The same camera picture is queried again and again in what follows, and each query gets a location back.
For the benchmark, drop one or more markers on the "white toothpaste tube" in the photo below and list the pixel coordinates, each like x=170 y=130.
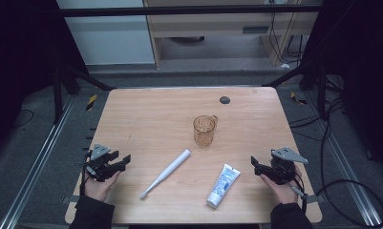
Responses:
x=223 y=186

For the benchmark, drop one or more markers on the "black metal stand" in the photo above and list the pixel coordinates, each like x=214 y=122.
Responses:
x=321 y=92
x=57 y=95

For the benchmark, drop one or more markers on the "grey tape strip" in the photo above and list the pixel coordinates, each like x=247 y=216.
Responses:
x=69 y=199
x=316 y=198

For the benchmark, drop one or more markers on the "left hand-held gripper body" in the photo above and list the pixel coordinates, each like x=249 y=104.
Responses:
x=98 y=165

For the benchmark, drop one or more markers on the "dark curtain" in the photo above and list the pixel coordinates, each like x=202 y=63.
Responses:
x=361 y=79
x=20 y=63

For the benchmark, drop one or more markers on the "aluminium floor rail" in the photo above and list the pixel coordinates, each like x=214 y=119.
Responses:
x=36 y=162
x=345 y=162

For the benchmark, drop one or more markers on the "person's right hand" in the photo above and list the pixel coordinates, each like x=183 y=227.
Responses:
x=283 y=192

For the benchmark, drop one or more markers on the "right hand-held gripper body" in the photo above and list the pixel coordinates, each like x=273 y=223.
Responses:
x=283 y=170

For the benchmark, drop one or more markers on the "amber transparent cup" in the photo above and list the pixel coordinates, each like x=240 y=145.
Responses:
x=205 y=132

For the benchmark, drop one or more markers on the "black horizontal frame bar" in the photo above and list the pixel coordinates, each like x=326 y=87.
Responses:
x=179 y=10

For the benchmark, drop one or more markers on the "white cabinet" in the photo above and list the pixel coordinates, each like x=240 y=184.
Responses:
x=109 y=38

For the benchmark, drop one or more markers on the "small white floor object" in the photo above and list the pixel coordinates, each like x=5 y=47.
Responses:
x=285 y=66

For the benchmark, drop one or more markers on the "person's left hand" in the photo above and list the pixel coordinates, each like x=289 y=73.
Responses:
x=100 y=189

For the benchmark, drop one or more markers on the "yellow black hazard tape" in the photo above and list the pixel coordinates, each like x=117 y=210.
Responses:
x=297 y=98
x=91 y=102

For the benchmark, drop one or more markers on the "light wooden desk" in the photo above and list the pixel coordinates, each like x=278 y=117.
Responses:
x=211 y=24

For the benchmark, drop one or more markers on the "grey round table grommet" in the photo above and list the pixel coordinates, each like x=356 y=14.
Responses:
x=224 y=100

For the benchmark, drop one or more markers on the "white electric toothbrush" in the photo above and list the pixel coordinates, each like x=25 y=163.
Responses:
x=168 y=171

